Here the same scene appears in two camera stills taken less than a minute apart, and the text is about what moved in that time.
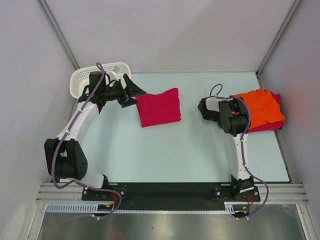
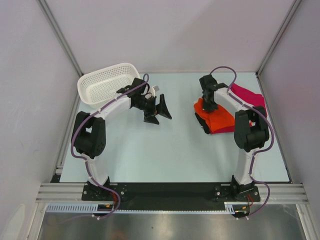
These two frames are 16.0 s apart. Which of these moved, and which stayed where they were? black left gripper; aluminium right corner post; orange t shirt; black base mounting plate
Moved: orange t shirt; black left gripper
Stayed: aluminium right corner post; black base mounting plate
